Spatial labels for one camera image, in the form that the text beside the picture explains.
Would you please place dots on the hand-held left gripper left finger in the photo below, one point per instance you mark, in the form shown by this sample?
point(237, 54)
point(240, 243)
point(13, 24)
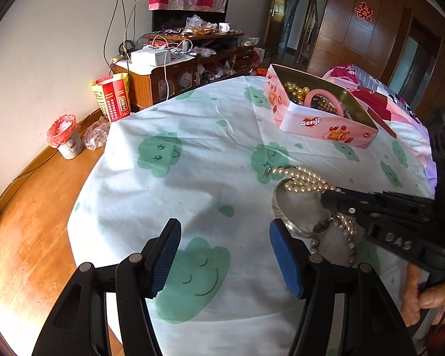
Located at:
point(165, 263)

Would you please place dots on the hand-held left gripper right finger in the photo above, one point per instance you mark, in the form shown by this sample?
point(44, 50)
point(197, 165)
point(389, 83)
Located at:
point(287, 263)

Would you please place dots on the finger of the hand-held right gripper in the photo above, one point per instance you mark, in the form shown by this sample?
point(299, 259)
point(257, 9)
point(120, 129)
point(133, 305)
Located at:
point(341, 202)
point(400, 198)

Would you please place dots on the silver metal bangle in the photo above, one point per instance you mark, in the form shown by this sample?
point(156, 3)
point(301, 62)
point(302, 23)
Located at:
point(278, 211)

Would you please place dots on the pink tin box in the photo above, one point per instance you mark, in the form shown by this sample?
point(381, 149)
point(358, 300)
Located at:
point(311, 126)

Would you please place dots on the pink bangle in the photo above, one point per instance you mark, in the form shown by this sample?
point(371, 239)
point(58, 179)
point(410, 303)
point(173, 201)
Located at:
point(324, 92)

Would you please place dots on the person's right hand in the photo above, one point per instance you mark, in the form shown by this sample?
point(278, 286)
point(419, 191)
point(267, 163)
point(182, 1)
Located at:
point(437, 296)

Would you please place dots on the pink patchwork quilt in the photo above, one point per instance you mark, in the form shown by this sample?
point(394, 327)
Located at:
point(371, 100)

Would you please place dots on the white green cloud tablecloth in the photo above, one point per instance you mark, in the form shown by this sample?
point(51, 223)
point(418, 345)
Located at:
point(207, 163)

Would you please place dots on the mirrored wardrobe door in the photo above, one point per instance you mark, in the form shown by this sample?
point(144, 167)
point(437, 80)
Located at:
point(415, 63)

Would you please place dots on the crumpled plastic bag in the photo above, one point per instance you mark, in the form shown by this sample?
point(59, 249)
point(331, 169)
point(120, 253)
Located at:
point(96, 135)

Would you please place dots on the waste bin with red bag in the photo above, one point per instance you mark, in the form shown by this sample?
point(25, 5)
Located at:
point(68, 146)

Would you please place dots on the orange item on floor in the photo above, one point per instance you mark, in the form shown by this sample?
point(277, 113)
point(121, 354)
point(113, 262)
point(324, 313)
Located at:
point(259, 71)

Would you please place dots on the wooden wardrobe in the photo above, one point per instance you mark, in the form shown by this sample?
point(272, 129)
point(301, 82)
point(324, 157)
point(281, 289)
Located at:
point(359, 44)

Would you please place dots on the white paper bag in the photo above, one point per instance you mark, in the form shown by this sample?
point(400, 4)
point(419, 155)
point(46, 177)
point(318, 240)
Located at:
point(259, 55)

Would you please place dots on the red yellow box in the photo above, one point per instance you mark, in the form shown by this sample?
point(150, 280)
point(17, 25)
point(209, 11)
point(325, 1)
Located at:
point(115, 100)

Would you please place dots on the wooden television cabinet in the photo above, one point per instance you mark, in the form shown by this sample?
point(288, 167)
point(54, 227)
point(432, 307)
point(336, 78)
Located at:
point(141, 85)

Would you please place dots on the dark wooden door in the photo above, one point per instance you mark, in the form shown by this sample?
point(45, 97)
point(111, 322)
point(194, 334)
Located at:
point(276, 33)

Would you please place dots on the red paper decoration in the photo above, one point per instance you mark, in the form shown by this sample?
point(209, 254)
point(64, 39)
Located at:
point(363, 11)

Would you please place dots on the white cardboard box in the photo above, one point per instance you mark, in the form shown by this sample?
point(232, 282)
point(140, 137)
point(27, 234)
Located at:
point(148, 57)

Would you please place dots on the white mug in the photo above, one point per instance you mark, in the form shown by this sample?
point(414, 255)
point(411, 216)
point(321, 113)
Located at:
point(223, 28)

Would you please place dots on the black television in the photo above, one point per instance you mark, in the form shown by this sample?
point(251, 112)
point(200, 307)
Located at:
point(167, 20)

